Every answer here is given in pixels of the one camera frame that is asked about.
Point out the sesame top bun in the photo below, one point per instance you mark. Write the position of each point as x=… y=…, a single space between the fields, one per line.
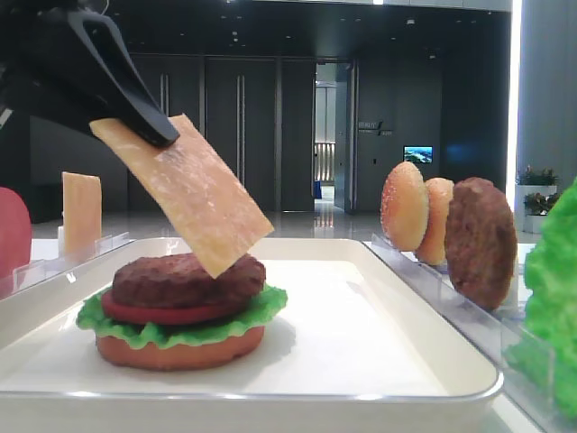
x=404 y=207

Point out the standing cheese slice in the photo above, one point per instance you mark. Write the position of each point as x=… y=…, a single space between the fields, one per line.
x=82 y=211

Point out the bottom bun on tray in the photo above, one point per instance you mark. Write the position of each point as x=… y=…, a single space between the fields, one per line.
x=179 y=357

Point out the meat patty on burger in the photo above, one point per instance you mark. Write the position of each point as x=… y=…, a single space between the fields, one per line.
x=179 y=281

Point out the clear left holder rail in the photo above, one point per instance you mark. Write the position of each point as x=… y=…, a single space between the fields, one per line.
x=48 y=260

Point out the white serving tray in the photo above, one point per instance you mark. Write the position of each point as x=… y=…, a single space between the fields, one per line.
x=354 y=350

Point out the standing green lettuce leaf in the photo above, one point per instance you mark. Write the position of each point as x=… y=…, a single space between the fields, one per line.
x=550 y=312

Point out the clear patty holder rail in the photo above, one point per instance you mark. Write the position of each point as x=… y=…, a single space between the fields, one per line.
x=451 y=293

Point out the potted plants in planter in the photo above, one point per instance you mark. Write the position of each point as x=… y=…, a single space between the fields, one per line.
x=536 y=194

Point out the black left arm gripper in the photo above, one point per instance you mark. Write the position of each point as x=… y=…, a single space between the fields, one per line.
x=65 y=63

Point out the lettuce on burger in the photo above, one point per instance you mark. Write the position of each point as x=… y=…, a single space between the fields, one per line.
x=260 y=311

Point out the tomato slice on burger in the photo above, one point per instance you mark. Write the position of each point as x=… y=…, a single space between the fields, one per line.
x=168 y=317

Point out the standing red tomato slice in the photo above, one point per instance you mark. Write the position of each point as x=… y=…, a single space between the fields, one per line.
x=16 y=232

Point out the orange cheese slice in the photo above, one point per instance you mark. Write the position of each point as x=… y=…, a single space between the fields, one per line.
x=197 y=191

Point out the standing brown meat patty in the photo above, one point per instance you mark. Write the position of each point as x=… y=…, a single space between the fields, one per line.
x=480 y=242

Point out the plain bun half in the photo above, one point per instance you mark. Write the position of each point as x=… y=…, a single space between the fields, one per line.
x=440 y=194

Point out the wall monitor screen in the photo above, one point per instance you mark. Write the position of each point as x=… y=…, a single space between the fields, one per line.
x=418 y=154

